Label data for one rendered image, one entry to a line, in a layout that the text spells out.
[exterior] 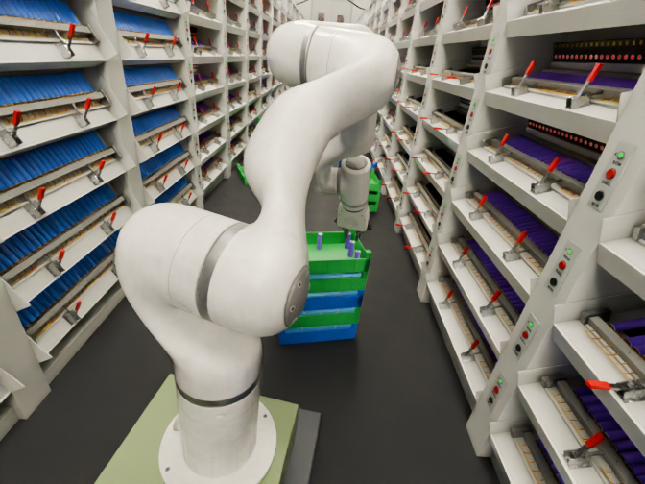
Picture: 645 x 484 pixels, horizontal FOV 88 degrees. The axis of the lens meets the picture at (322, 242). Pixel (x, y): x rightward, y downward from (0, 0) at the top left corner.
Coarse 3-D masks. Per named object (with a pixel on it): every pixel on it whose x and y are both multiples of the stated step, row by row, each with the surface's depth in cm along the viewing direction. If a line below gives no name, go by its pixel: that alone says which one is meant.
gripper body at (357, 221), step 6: (342, 210) 107; (348, 210) 104; (360, 210) 104; (366, 210) 105; (342, 216) 109; (348, 216) 108; (354, 216) 107; (360, 216) 106; (366, 216) 106; (342, 222) 111; (348, 222) 110; (354, 222) 109; (360, 222) 108; (366, 222) 108; (348, 228) 112; (354, 228) 111; (360, 228) 110; (366, 228) 110
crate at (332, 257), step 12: (312, 240) 130; (324, 240) 131; (336, 240) 133; (312, 252) 126; (324, 252) 127; (336, 252) 128; (312, 264) 112; (324, 264) 113; (336, 264) 114; (348, 264) 115; (360, 264) 116
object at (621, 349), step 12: (588, 324) 69; (600, 324) 67; (600, 336) 66; (612, 336) 64; (612, 348) 63; (624, 348) 61; (612, 360) 61; (624, 360) 61; (636, 360) 59; (636, 372) 58
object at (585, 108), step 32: (544, 64) 110; (576, 64) 96; (608, 64) 85; (640, 64) 76; (512, 96) 99; (544, 96) 89; (576, 96) 74; (608, 96) 72; (576, 128) 73; (608, 128) 64
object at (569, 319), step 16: (560, 304) 70; (576, 304) 70; (592, 304) 70; (608, 304) 70; (624, 304) 70; (640, 304) 69; (560, 320) 72; (576, 320) 72; (608, 320) 69; (624, 320) 69; (560, 336) 71; (576, 336) 69; (592, 336) 68; (624, 336) 66; (576, 352) 66; (592, 352) 65; (608, 352) 64; (576, 368) 67; (592, 368) 62; (608, 368) 61; (608, 400) 59; (624, 416) 55; (640, 416) 54; (640, 432) 52; (640, 448) 53
